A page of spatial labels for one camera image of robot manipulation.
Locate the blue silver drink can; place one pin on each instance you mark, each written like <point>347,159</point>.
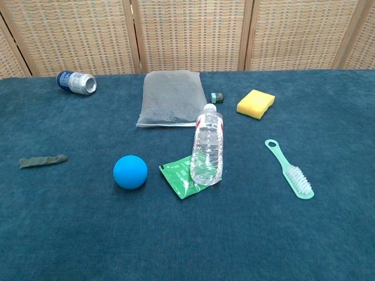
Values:
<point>73,82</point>

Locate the woven wicker screen panel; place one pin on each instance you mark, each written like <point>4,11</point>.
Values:
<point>363,49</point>
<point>8,58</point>
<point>293,35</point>
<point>73,35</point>
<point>190,35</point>

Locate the small green black cube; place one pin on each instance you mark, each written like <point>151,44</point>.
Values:
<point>217,98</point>

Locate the grey filled zip bag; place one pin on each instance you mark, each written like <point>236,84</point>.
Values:
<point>170,99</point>

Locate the clear plastic water bottle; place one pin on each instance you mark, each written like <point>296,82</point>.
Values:
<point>206,146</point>

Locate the yellow sponge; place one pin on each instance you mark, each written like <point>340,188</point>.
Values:
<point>255,104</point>

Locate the mint green scrub brush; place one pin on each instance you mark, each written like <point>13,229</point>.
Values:
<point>299,179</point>

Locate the blue carpet table cover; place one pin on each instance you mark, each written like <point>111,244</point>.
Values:
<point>88,234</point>

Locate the blue ball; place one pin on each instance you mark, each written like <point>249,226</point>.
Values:
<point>130,172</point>

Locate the green foil packet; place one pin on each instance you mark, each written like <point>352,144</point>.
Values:
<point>178,179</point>

